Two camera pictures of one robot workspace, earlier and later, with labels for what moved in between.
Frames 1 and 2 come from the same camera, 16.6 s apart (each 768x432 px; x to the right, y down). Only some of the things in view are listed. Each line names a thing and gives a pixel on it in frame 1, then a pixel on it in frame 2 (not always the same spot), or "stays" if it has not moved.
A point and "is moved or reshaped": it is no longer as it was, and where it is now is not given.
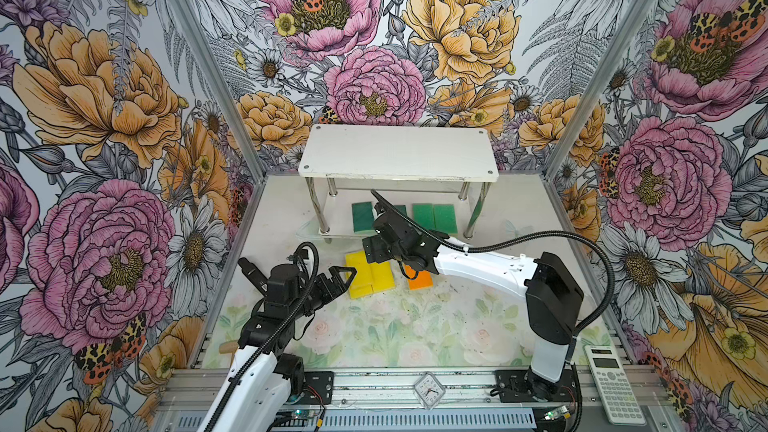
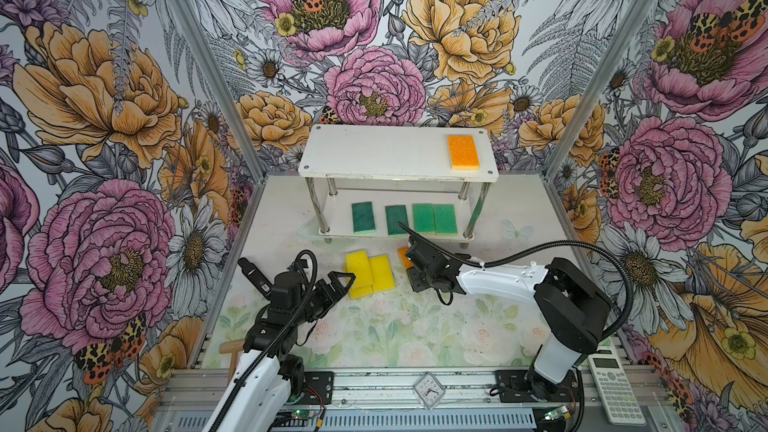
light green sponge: (445, 219) stays
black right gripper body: (373, 244) -> (420, 280)
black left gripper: (328, 289) stays
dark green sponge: (363, 217) stays
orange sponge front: (423, 280) is moved or reshaped
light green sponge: (423, 214) stays
